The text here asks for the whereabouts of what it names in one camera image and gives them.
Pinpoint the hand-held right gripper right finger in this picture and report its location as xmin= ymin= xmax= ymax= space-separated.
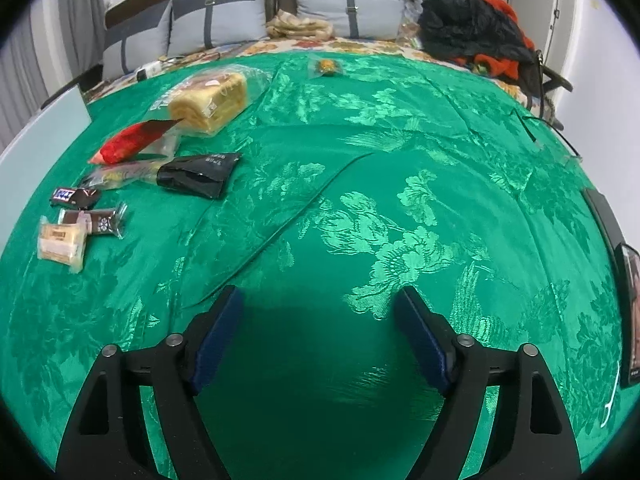
xmin=393 ymin=286 xmax=583 ymax=480

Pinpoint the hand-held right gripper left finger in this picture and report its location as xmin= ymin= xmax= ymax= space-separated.
xmin=56 ymin=285 xmax=246 ymax=480

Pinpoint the black snack pouch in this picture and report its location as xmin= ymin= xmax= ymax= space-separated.
xmin=156 ymin=152 xmax=243 ymax=201

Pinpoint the long brown bar clear wrapper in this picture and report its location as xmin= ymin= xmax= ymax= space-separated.
xmin=57 ymin=203 xmax=128 ymax=238

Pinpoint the beige cake packet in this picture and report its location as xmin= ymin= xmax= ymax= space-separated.
xmin=37 ymin=216 xmax=90 ymax=275

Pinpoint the clear plastic snack packet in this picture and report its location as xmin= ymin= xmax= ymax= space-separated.
xmin=80 ymin=157 xmax=171 ymax=191

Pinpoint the brown chocolate bar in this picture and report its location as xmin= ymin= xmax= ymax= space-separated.
xmin=49 ymin=186 xmax=102 ymax=210

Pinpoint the red snack packet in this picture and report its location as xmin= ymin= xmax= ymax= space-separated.
xmin=89 ymin=119 xmax=185 ymax=165

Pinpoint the green floral blanket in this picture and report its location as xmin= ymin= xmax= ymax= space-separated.
xmin=0 ymin=52 xmax=636 ymax=480

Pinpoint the bread loaf in clear bag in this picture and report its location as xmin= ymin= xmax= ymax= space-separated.
xmin=150 ymin=69 xmax=273 ymax=137

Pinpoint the white board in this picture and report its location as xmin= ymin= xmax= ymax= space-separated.
xmin=0 ymin=85 xmax=93 ymax=251

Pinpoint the black chair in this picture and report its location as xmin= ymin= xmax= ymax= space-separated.
xmin=520 ymin=50 xmax=576 ymax=116

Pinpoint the small orange snack packet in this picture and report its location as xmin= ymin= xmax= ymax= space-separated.
xmin=307 ymin=55 xmax=346 ymax=78

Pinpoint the floral bed sheet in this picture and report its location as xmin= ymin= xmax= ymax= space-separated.
xmin=82 ymin=37 xmax=556 ymax=126

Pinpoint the clear plastic bag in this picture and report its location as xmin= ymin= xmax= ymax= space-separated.
xmin=397 ymin=20 xmax=426 ymax=48

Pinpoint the black jacket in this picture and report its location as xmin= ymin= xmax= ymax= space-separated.
xmin=417 ymin=0 xmax=536 ymax=66

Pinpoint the beige folded cloth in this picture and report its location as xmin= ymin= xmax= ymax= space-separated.
xmin=265 ymin=9 xmax=335 ymax=40

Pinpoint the orange red garment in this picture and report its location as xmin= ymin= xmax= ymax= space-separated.
xmin=457 ymin=0 xmax=538 ymax=83

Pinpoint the grey curtain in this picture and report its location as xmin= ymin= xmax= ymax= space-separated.
xmin=0 ymin=0 xmax=108 ymax=136

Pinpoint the black cable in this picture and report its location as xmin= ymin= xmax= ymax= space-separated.
xmin=510 ymin=110 xmax=583 ymax=161

